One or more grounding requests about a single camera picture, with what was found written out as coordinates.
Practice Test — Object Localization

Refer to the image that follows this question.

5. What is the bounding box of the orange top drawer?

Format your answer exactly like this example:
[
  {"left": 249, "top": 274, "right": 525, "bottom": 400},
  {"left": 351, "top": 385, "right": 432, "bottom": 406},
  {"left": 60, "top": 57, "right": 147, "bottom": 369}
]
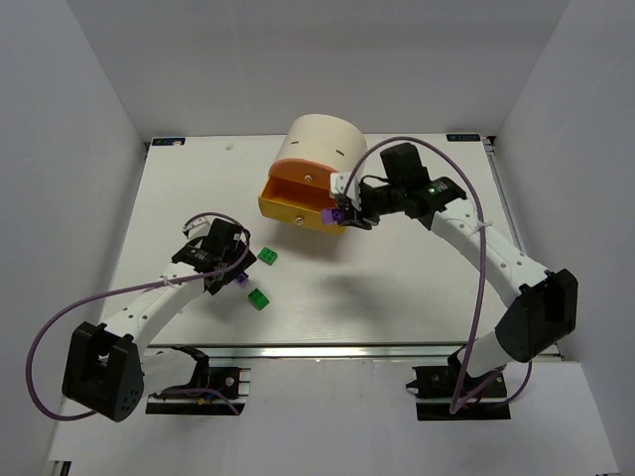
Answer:
[{"left": 262, "top": 158, "right": 336, "bottom": 197}]

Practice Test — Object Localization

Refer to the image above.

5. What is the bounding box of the yellow drawer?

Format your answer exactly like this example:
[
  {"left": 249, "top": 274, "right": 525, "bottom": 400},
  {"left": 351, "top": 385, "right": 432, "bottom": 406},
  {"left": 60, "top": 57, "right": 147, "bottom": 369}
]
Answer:
[{"left": 258, "top": 177, "right": 344, "bottom": 235}]

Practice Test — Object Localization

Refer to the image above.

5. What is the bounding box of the cream drawer cabinet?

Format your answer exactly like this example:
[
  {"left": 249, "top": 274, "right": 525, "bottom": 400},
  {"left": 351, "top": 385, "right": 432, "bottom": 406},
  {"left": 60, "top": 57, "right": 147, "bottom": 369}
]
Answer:
[{"left": 271, "top": 114, "right": 367, "bottom": 173}]

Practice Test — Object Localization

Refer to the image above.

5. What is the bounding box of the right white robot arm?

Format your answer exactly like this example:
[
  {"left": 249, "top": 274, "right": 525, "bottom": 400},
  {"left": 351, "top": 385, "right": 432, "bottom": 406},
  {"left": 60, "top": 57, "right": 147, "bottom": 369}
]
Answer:
[{"left": 329, "top": 142, "right": 578, "bottom": 384}]

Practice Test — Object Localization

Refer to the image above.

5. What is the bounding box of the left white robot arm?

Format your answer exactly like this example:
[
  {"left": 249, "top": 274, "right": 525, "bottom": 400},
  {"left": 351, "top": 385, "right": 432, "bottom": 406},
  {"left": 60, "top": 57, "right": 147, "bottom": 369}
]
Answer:
[{"left": 62, "top": 216, "right": 255, "bottom": 421}]

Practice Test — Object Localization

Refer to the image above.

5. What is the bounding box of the green lego brick middle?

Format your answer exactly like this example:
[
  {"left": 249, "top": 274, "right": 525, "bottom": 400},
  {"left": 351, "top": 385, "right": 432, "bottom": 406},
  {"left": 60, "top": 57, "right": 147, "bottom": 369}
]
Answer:
[{"left": 258, "top": 247, "right": 278, "bottom": 266}]

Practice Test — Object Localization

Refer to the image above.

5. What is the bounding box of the green lego brick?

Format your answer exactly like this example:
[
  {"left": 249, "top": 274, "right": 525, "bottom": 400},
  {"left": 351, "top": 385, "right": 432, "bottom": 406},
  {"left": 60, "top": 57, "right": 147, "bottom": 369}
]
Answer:
[
  {"left": 258, "top": 247, "right": 278, "bottom": 266},
  {"left": 247, "top": 289, "right": 270, "bottom": 311}
]

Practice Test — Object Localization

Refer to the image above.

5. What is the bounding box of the green lego brick lower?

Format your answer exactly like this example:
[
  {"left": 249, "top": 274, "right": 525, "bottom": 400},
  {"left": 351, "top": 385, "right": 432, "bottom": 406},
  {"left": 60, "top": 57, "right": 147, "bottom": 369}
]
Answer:
[{"left": 247, "top": 289, "right": 270, "bottom": 311}]

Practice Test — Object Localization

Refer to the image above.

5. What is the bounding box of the blue label left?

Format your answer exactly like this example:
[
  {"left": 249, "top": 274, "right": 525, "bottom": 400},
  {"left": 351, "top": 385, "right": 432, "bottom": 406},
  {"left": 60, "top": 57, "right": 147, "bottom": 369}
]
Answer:
[{"left": 151, "top": 137, "right": 186, "bottom": 147}]

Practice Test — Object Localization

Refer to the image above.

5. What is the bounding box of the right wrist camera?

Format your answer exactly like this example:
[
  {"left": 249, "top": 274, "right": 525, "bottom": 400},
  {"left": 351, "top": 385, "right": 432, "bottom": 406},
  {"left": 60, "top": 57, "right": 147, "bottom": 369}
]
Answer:
[{"left": 329, "top": 173, "right": 361, "bottom": 210}]

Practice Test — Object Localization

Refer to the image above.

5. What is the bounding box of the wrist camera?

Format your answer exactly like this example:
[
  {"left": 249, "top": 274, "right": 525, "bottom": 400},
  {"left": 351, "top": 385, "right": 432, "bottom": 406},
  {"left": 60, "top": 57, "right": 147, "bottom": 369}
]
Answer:
[
  {"left": 183, "top": 217, "right": 210, "bottom": 240},
  {"left": 329, "top": 173, "right": 361, "bottom": 210}
]

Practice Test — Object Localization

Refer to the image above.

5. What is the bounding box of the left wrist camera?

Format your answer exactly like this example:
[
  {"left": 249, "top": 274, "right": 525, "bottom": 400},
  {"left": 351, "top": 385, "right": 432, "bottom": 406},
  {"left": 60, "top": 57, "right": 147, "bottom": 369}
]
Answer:
[{"left": 183, "top": 217, "right": 210, "bottom": 240}]

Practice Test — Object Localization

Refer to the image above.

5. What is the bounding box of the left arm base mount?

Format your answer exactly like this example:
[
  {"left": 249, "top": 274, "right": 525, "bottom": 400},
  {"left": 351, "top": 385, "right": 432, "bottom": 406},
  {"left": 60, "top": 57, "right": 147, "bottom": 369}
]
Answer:
[{"left": 142, "top": 345, "right": 251, "bottom": 417}]

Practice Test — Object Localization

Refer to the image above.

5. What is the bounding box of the aluminium rail front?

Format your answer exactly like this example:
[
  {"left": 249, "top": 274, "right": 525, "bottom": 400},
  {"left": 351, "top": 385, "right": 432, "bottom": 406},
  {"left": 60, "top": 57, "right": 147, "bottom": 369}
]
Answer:
[{"left": 148, "top": 340, "right": 562, "bottom": 361}]

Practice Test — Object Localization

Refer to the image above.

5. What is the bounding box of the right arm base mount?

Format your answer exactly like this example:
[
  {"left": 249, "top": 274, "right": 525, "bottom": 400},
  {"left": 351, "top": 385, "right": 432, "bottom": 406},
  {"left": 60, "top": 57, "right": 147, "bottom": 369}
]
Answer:
[{"left": 404, "top": 364, "right": 512, "bottom": 422}]

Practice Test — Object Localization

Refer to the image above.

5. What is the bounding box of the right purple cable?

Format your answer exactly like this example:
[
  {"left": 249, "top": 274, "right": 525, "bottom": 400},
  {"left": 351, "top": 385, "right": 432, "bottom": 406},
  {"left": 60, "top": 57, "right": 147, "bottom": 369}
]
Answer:
[{"left": 345, "top": 137, "right": 535, "bottom": 416}]

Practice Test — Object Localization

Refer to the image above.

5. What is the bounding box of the purple cable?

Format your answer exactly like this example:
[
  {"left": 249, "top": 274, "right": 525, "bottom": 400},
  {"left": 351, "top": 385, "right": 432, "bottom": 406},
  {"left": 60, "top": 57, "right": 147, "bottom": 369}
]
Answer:
[
  {"left": 25, "top": 212, "right": 250, "bottom": 422},
  {"left": 345, "top": 137, "right": 535, "bottom": 416}
]

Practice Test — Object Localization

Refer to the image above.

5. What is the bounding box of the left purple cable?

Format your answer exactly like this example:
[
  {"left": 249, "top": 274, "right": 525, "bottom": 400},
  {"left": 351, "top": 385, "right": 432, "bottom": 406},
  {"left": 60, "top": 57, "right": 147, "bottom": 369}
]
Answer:
[{"left": 25, "top": 212, "right": 250, "bottom": 422}]

